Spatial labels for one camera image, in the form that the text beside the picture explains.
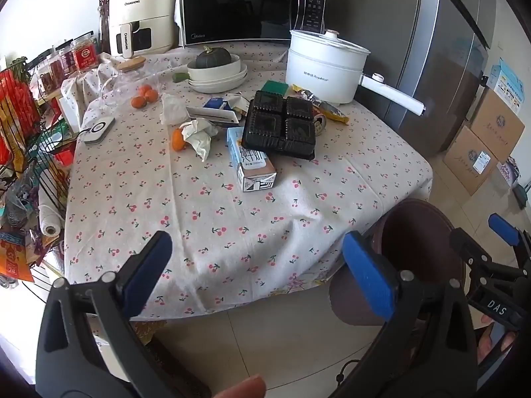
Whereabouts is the white bowl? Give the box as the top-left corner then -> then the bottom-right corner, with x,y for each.
187,54 -> 241,83

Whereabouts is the blue and white box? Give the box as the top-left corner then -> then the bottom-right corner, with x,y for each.
487,58 -> 525,114

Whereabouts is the white electric cooking pot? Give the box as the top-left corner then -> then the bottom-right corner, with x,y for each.
285,29 -> 427,116

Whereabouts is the paper towel roll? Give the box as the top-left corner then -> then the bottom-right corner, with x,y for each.
38,186 -> 63,239

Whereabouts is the white tissue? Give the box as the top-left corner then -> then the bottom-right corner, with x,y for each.
179,118 -> 219,162

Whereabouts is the person's left hand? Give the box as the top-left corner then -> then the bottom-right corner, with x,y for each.
209,374 -> 267,398

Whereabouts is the blue and white carton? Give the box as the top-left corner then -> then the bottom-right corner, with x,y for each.
186,96 -> 242,127

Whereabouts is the dark green pumpkin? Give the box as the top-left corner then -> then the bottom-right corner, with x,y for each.
196,45 -> 232,70

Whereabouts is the black wire rack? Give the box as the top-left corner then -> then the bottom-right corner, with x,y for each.
0,56 -> 84,299

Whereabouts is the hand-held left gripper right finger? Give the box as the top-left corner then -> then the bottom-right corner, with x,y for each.
332,231 -> 482,398

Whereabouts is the glass vase with branches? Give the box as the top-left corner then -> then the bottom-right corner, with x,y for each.
75,0 -> 117,56

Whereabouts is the grey refrigerator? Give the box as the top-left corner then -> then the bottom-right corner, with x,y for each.
332,0 -> 498,158

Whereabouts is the person's right hand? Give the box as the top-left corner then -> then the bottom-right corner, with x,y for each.
475,313 -> 519,366

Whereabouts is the glass pitcher with wooden lid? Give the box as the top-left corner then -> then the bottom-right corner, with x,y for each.
100,56 -> 162,104

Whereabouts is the yellow snack wrapper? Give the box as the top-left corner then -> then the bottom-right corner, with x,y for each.
290,85 -> 350,125

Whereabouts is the milk carton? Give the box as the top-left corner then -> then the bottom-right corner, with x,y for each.
226,126 -> 277,192

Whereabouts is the white electronic device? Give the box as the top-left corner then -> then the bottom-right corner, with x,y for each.
80,117 -> 116,146

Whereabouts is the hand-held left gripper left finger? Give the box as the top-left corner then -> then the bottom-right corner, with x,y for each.
37,230 -> 212,398

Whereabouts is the brown chair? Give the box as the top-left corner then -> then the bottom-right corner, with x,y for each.
330,199 -> 467,326

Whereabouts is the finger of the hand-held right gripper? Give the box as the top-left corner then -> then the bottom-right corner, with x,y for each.
488,213 -> 531,267
450,227 -> 529,283

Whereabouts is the white plate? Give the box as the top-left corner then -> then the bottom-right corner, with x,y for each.
191,75 -> 247,94
189,64 -> 248,89

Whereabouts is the black microwave oven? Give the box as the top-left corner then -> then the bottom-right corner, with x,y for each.
176,0 -> 328,48

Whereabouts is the green and yellow sponge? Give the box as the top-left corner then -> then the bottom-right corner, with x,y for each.
261,81 -> 290,97

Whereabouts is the orange snack packet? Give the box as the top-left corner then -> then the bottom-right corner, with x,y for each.
0,232 -> 36,285

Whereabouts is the cream air fryer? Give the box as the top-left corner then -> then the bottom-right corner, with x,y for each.
109,0 -> 178,56

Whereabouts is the black plastic food tray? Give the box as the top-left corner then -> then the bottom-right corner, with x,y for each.
242,90 -> 317,161

